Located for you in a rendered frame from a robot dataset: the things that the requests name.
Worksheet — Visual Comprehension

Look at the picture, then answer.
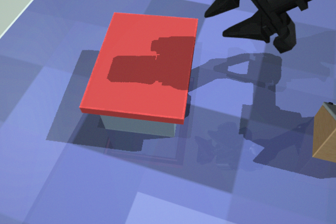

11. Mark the grey open box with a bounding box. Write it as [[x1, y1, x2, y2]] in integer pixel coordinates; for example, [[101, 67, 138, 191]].
[[100, 115, 176, 137]]

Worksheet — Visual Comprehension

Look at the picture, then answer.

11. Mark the red rectangular lid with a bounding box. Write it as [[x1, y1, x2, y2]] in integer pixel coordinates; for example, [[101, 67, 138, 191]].
[[80, 13, 198, 125]]

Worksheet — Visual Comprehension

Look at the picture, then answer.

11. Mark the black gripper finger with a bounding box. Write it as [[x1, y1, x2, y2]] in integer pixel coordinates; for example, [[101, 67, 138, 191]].
[[204, 0, 239, 18], [223, 10, 270, 44]]

